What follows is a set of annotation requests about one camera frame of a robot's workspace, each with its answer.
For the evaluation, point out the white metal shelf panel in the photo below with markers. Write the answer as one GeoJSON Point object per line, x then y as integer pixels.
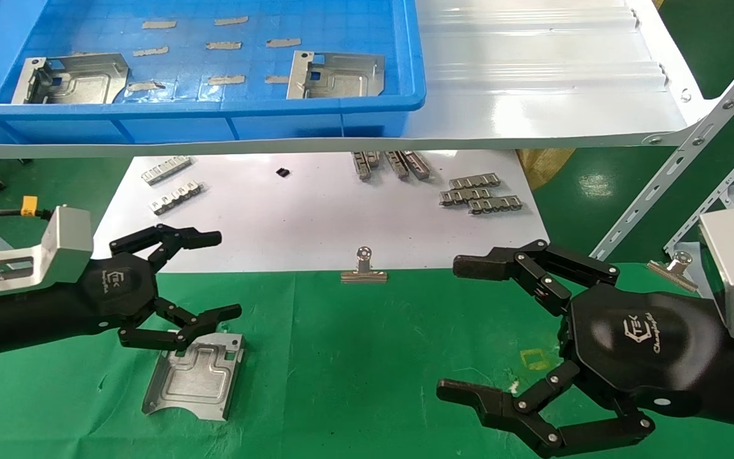
{"type": "Point", "coordinates": [532, 95]}

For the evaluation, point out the stamped sheet metal bracket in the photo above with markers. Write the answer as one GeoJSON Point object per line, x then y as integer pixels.
{"type": "Point", "coordinates": [86, 80]}
{"type": "Point", "coordinates": [348, 80]}
{"type": "Point", "coordinates": [195, 382]}

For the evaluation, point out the blue plastic bin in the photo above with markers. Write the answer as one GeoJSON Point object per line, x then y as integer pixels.
{"type": "Point", "coordinates": [150, 121]}

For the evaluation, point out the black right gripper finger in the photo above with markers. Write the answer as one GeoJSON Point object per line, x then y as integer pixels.
{"type": "Point", "coordinates": [501, 264]}
{"type": "Point", "coordinates": [501, 408]}

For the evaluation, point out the silver binder clip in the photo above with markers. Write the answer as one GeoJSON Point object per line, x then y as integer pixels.
{"type": "Point", "coordinates": [364, 275]}
{"type": "Point", "coordinates": [673, 273]}

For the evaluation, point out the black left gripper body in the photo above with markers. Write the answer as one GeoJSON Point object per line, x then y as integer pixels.
{"type": "Point", "coordinates": [118, 293]}

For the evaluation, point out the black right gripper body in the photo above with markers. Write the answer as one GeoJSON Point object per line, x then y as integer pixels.
{"type": "Point", "coordinates": [641, 344]}

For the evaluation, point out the small black plastic piece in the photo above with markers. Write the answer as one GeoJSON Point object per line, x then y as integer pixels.
{"type": "Point", "coordinates": [283, 172]}

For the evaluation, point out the small toothed metal bracket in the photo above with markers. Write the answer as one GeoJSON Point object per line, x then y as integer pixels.
{"type": "Point", "coordinates": [397, 166]}
{"type": "Point", "coordinates": [464, 196]}
{"type": "Point", "coordinates": [360, 166]}
{"type": "Point", "coordinates": [418, 166]}
{"type": "Point", "coordinates": [176, 198]}
{"type": "Point", "coordinates": [496, 204]}
{"type": "Point", "coordinates": [474, 181]}
{"type": "Point", "coordinates": [373, 158]}
{"type": "Point", "coordinates": [166, 170]}

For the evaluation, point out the white slotted angle bar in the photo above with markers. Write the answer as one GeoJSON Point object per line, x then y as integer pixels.
{"type": "Point", "coordinates": [679, 153]}
{"type": "Point", "coordinates": [717, 197]}

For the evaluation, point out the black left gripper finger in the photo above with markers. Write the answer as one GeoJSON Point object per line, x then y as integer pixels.
{"type": "Point", "coordinates": [198, 239]}
{"type": "Point", "coordinates": [214, 319]}

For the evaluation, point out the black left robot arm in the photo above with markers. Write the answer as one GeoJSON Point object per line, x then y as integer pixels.
{"type": "Point", "coordinates": [23, 325]}

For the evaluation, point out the green cloth mat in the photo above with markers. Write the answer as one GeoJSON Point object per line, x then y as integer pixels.
{"type": "Point", "coordinates": [354, 370]}

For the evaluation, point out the white paper sheet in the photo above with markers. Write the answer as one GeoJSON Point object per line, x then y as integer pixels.
{"type": "Point", "coordinates": [278, 217]}

